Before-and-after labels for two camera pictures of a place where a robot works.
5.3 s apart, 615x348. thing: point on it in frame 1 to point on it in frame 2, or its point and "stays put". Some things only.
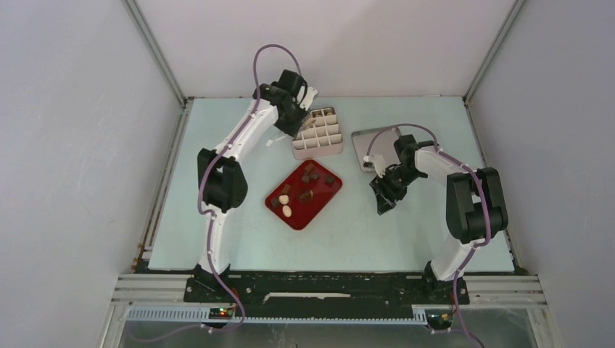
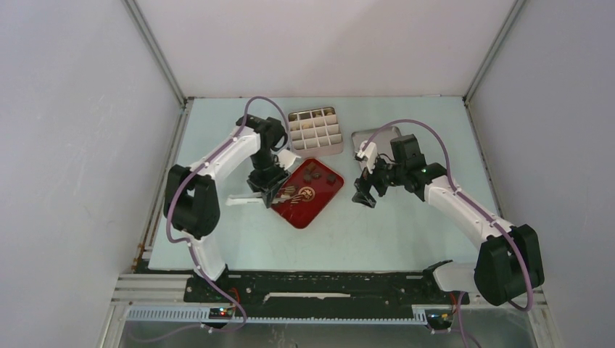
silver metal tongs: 307,122 to 244,199
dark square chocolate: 329,180 stays put
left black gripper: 291,130 to 268,187
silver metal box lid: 378,142 stays put
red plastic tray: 301,198 stays put
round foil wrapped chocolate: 306,195 stays put
